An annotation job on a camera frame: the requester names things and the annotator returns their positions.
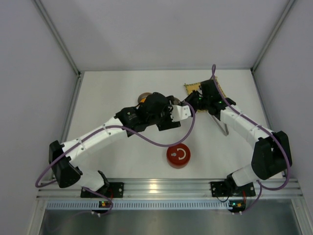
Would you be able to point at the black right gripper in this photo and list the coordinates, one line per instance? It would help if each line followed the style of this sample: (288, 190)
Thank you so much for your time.
(191, 98)

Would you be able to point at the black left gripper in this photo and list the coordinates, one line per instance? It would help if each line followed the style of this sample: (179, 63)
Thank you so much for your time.
(168, 123)

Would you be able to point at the grey-banded steel bowl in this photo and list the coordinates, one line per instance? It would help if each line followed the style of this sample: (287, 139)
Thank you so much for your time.
(143, 95)

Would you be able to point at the steel serving tongs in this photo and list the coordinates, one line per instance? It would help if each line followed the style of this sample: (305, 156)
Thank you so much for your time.
(222, 126)

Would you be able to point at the red round lid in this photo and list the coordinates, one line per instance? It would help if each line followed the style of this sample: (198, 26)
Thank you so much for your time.
(178, 154)

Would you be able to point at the red-banded steel bowl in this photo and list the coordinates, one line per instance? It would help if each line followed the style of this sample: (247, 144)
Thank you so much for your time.
(177, 166)

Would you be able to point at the grey round lid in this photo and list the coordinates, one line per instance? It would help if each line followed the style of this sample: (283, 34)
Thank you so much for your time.
(176, 101)

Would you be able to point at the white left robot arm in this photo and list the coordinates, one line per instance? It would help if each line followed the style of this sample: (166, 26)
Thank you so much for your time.
(68, 160)

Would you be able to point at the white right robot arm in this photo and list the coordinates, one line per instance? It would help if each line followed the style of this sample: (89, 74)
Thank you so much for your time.
(271, 150)

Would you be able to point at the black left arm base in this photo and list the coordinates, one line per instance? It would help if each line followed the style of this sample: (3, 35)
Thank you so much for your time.
(105, 189)

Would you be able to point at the bamboo mat tray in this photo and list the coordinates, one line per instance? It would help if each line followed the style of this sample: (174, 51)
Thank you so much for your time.
(193, 86)

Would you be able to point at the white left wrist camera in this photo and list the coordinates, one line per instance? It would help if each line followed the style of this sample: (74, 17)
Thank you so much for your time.
(179, 113)

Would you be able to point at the aluminium front rail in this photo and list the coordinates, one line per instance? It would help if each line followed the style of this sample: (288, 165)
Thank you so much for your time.
(173, 189)

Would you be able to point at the slotted cable duct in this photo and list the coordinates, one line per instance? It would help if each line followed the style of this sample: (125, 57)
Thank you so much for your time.
(100, 205)

